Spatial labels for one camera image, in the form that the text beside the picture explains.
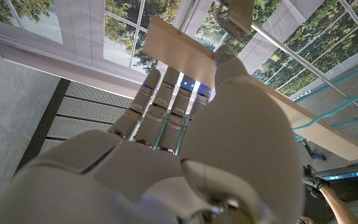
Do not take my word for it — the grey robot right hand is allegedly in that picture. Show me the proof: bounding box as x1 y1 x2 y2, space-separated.
0 43 306 224

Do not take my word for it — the black gloved person hand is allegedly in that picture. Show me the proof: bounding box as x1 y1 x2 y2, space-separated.
301 164 331 198

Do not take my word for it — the teal yarn skein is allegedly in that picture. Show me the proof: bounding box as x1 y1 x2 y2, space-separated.
292 60 358 141

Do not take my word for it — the wooden clip hanger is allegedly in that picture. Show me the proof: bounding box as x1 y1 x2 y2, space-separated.
142 0 358 162

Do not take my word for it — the bare person forearm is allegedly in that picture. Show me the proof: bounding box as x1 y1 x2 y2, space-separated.
320 185 358 224

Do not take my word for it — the printed window forest backdrop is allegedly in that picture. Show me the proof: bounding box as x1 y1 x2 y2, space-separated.
0 0 358 100

